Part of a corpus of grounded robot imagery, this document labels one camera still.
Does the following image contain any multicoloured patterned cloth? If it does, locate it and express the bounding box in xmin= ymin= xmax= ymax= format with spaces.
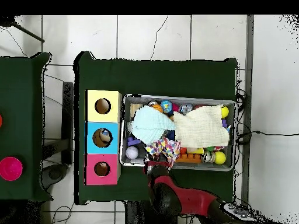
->
xmin=144 ymin=137 xmax=182 ymax=164

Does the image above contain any wooden box with three holes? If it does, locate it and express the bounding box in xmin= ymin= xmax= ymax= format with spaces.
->
xmin=84 ymin=89 xmax=123 ymax=186

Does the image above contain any shallow clear mesh bin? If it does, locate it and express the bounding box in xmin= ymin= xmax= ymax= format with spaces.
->
xmin=120 ymin=94 xmax=237 ymax=172

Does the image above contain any white baseball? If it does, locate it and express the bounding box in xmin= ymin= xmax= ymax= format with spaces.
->
xmin=125 ymin=146 xmax=140 ymax=160

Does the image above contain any purple toy block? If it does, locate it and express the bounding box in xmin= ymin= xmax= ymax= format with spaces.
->
xmin=127 ymin=136 xmax=142 ymax=146

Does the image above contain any orange toy brick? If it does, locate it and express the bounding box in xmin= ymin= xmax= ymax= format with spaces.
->
xmin=175 ymin=152 xmax=203 ymax=163

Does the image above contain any mint waffle cloth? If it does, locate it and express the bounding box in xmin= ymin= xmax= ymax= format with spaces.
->
xmin=128 ymin=105 xmax=176 ymax=145

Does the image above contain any crushed silver drink can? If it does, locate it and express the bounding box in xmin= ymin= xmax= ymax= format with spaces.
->
xmin=200 ymin=150 xmax=215 ymax=164

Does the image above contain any orange toy basketball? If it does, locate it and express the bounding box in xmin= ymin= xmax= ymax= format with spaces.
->
xmin=150 ymin=102 xmax=164 ymax=114

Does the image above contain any blue globe ball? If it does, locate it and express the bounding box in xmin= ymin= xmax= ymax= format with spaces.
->
xmin=161 ymin=100 xmax=173 ymax=114

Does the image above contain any cream waffle cloth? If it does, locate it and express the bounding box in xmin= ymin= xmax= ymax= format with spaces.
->
xmin=172 ymin=104 xmax=231 ymax=149

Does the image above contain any yellow ball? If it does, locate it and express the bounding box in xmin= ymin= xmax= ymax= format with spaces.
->
xmin=213 ymin=151 xmax=227 ymax=165

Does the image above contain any grey round base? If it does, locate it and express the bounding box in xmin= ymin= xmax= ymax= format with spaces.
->
xmin=41 ymin=163 xmax=69 ymax=190

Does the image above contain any pink round disc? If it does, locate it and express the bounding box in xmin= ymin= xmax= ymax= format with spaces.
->
xmin=0 ymin=156 xmax=23 ymax=182

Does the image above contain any green cloth side table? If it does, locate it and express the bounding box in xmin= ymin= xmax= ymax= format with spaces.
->
xmin=0 ymin=52 xmax=52 ymax=202

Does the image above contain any black stand pole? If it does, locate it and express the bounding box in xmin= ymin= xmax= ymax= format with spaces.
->
xmin=0 ymin=16 xmax=46 ymax=44

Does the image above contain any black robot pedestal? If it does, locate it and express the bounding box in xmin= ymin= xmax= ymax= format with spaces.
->
xmin=124 ymin=201 xmax=155 ymax=224

